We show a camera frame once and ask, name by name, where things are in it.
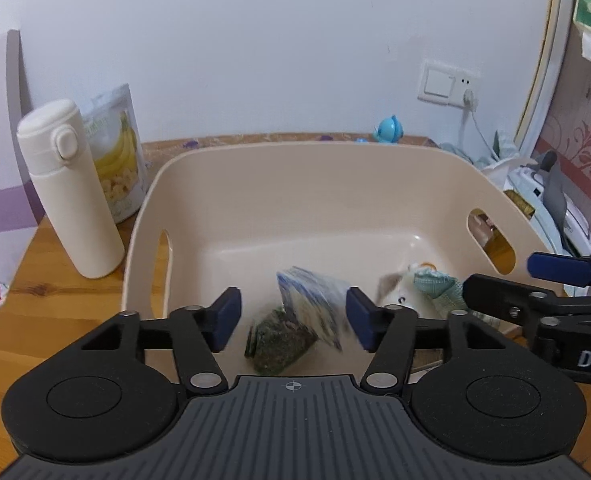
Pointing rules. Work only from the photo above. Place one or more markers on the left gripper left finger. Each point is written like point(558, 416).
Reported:
point(194, 334)

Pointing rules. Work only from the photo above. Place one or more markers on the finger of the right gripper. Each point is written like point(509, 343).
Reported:
point(518, 303)
point(566, 270)

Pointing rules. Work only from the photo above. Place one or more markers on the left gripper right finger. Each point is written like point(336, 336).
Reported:
point(392, 335)

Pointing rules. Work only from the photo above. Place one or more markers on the white plush cat toy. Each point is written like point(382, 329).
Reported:
point(398, 289)

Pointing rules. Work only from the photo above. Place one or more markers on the green plaid scrunchie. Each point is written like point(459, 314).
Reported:
point(445, 292)

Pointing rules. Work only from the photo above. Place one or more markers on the blue white porcelain-pattern box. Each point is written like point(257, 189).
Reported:
point(316, 301)

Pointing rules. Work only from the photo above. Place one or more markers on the green dried herb bag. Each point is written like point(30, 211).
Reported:
point(276, 342)

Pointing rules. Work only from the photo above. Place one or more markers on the gold tissue pack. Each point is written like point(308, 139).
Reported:
point(491, 240)

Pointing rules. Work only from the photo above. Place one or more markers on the beige plastic storage bin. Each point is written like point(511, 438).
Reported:
point(238, 215)

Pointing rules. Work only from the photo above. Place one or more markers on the patterned bed headboard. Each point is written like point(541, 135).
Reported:
point(558, 112)

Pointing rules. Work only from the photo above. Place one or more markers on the blue cartoon figurine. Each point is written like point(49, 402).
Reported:
point(389, 131)

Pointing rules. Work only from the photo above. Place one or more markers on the banana chips snack pouch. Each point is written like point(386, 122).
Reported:
point(111, 130)

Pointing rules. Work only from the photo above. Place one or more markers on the cream thermos bottle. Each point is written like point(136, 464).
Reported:
point(53, 143)

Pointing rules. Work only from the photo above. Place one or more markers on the white device with grey strap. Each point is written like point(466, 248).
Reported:
point(555, 218)

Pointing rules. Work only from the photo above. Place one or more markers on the white wall switch socket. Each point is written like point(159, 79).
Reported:
point(447, 85)

